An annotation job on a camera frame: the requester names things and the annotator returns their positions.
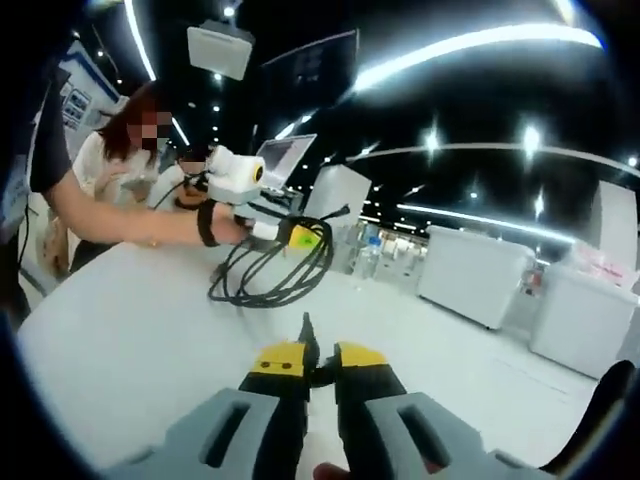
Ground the black data cable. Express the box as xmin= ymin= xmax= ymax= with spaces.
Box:
xmin=206 ymin=203 xmax=352 ymax=310

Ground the white plastic storage bin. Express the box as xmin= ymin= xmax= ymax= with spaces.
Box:
xmin=416 ymin=224 xmax=537 ymax=332

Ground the person's dark sleeve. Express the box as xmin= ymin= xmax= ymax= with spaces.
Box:
xmin=28 ymin=64 xmax=72 ymax=194

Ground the open laptop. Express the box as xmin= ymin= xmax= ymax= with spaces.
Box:
xmin=253 ymin=133 xmax=320 ymax=192

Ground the dark hanging screen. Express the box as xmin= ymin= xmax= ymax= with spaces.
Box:
xmin=258 ymin=28 xmax=362 ymax=102

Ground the white desktop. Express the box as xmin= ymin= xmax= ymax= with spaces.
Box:
xmin=16 ymin=238 xmax=619 ymax=480

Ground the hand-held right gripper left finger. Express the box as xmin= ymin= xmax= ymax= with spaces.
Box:
xmin=106 ymin=339 xmax=322 ymax=480

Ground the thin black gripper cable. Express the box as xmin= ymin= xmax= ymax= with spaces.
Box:
xmin=148 ymin=171 xmax=212 ymax=210

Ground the white storage bin with bags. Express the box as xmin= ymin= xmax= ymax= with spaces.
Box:
xmin=528 ymin=261 xmax=640 ymax=382

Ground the person's right hand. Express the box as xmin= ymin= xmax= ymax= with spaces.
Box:
xmin=311 ymin=462 xmax=352 ymax=480

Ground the person's left hand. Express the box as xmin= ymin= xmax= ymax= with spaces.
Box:
xmin=212 ymin=204 xmax=257 ymax=247

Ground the white ceiling-mounted box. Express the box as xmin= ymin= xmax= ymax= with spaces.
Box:
xmin=186 ymin=18 xmax=255 ymax=80

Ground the blue and white display board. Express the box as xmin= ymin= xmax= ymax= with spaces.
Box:
xmin=57 ymin=41 xmax=122 ymax=134

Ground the clear water bottle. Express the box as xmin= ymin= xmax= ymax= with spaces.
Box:
xmin=358 ymin=233 xmax=382 ymax=280

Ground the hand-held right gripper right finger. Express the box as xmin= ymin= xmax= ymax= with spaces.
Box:
xmin=331 ymin=340 xmax=504 ymax=480

